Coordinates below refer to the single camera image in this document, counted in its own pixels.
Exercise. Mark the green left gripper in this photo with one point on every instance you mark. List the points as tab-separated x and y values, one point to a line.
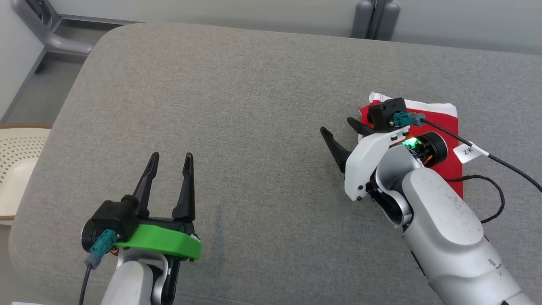
165	241

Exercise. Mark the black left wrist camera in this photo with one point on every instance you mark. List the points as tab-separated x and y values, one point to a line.
112	218

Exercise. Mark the white grey right arm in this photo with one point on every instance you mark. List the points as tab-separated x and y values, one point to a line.
444	237

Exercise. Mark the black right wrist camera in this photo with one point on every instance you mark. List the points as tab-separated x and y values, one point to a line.
385	112

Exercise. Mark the grey partition post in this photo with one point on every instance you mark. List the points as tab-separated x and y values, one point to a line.
364	21

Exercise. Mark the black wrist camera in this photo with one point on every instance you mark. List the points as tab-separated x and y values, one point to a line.
112	218
385	112

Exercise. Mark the cream perforated laundry basket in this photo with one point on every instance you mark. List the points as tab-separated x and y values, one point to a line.
21	148

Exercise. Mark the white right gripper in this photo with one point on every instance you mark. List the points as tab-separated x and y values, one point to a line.
368	161

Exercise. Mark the red and white garment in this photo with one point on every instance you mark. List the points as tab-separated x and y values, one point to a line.
449	127

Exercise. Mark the grey metal frame foot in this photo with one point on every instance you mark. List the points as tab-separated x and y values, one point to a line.
63	42

